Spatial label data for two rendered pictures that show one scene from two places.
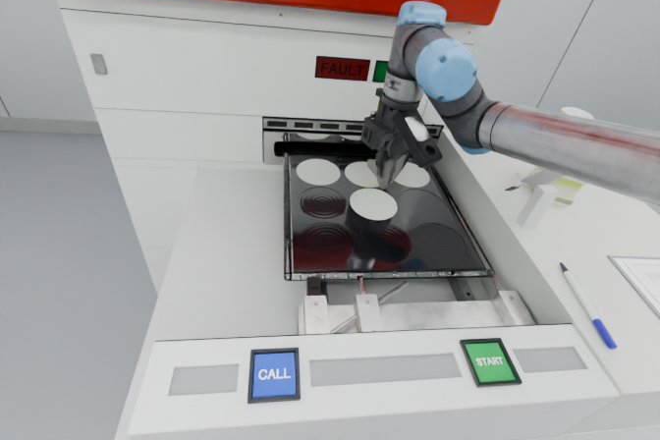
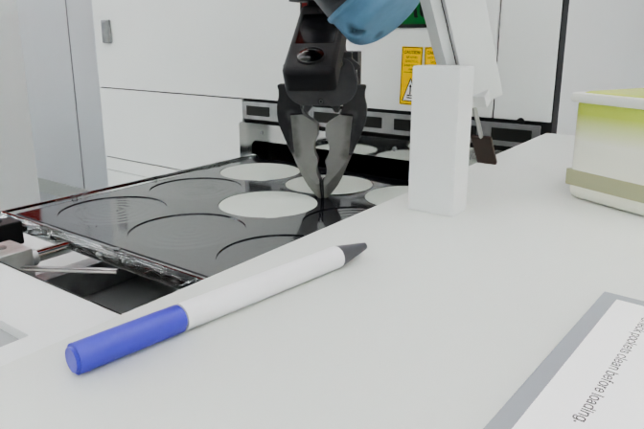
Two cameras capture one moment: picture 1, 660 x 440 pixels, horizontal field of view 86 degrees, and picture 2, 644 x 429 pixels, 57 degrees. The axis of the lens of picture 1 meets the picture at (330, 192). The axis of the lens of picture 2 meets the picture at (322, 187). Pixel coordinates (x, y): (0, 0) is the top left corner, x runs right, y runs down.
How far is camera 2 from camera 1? 67 cm
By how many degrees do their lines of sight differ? 48
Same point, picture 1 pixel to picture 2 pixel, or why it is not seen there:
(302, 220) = (131, 191)
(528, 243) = (369, 221)
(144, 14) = not seen: outside the picture
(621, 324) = (254, 372)
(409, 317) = not seen: hidden behind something
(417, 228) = (279, 236)
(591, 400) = not seen: outside the picture
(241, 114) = (218, 95)
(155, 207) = not seen: hidden behind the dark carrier
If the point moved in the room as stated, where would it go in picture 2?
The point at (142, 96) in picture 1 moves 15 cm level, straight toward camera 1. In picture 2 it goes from (134, 71) to (79, 76)
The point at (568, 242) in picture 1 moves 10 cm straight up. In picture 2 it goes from (506, 249) to (523, 36)
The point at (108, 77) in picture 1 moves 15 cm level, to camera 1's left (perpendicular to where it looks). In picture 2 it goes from (112, 47) to (79, 46)
